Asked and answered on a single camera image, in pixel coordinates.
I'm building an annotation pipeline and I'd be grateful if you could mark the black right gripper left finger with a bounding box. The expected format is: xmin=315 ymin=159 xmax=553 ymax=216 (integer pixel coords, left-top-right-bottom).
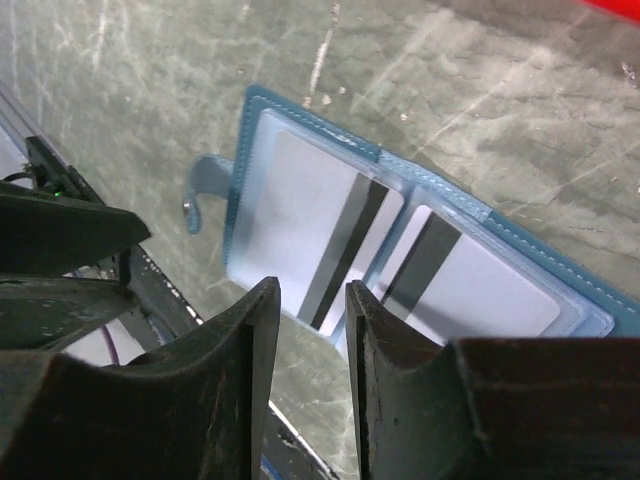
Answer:
xmin=0 ymin=276 xmax=282 ymax=480

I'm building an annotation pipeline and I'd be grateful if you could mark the red plastic bin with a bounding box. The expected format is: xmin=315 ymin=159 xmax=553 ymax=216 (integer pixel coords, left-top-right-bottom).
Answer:
xmin=582 ymin=0 xmax=640 ymax=24

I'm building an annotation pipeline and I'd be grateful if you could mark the blue card holder wallet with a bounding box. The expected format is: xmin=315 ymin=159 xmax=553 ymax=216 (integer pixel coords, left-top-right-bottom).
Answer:
xmin=183 ymin=85 xmax=639 ymax=350

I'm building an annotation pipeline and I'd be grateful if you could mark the white stripe card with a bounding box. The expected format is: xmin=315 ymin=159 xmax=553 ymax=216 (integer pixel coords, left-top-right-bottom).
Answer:
xmin=236 ymin=131 xmax=404 ymax=335
xmin=374 ymin=205 xmax=561 ymax=345

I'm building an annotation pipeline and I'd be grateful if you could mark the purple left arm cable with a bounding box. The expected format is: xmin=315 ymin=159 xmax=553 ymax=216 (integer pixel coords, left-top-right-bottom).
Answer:
xmin=99 ymin=324 xmax=124 ymax=369

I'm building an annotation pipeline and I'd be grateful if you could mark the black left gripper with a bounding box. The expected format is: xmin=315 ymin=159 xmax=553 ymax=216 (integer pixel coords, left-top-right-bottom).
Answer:
xmin=1 ymin=136 xmax=151 ymax=350

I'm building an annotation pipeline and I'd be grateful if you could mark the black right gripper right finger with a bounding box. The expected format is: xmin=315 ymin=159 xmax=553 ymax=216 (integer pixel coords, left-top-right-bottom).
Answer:
xmin=345 ymin=281 xmax=639 ymax=479

